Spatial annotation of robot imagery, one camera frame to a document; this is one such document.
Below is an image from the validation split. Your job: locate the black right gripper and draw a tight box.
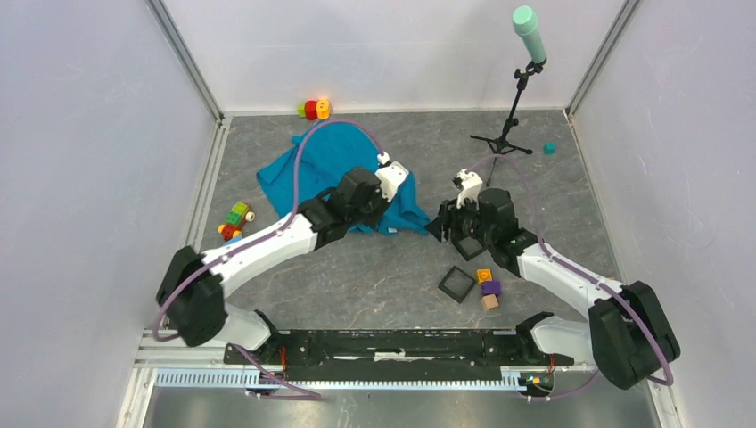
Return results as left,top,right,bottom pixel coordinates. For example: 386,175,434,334
423,192,495,245

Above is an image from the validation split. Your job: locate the teal blue cloth garment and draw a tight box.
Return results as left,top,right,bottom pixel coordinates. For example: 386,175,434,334
257,123,430,235

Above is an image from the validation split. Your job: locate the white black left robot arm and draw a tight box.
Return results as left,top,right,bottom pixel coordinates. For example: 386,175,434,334
152,162,408,364

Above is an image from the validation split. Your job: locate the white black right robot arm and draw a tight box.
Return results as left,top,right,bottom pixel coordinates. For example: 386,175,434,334
426,188,681,390

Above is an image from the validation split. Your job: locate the orange toy block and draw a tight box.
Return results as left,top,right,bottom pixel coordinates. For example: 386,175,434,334
476,268,494,284

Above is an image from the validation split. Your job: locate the purple toy block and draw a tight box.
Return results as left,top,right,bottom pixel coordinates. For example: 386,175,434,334
480,281,502,297

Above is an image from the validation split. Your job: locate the tan wooden cube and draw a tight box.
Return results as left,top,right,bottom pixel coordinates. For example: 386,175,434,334
481,294,499,311

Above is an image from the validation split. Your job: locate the black tripod microphone stand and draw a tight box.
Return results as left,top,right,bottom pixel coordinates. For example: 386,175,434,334
469,61,546,155

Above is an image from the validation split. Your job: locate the green red orange toy stack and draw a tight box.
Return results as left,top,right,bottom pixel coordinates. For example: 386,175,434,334
298,99,332,120

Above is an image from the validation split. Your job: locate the colourful toy block train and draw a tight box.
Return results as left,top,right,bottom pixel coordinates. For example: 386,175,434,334
218,202,256,243

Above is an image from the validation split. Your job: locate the mint green microphone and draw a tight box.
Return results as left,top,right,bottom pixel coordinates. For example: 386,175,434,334
512,5,547,64

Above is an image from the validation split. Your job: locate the black square frame upper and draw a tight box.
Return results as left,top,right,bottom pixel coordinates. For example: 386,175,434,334
451,236,488,261

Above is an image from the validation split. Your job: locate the black square frame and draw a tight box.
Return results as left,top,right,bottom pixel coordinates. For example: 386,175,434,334
451,236,488,261
437,266,477,304

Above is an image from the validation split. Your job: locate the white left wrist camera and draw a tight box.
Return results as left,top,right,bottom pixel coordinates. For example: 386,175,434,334
374,152,409,202

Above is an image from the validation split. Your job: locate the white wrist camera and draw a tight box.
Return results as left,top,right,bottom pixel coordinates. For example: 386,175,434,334
453,169,483,209
374,152,409,202

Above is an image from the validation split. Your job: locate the black square frame lower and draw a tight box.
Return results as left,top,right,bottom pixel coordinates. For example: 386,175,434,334
437,266,477,304

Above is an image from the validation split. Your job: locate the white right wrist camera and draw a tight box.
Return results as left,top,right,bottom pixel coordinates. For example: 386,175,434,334
453,169,483,209

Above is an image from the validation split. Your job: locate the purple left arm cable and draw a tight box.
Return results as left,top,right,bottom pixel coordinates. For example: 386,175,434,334
152,119,391,400

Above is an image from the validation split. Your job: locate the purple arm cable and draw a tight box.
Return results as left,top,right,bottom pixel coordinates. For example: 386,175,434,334
469,153,676,403
152,119,391,400

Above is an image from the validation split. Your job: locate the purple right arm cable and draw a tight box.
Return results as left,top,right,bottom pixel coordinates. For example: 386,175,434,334
469,153,676,403

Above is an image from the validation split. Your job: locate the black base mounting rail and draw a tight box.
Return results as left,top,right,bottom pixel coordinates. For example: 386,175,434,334
251,329,574,382

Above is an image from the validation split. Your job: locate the white slotted cable duct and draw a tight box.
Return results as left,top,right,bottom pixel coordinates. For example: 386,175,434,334
154,368,526,392

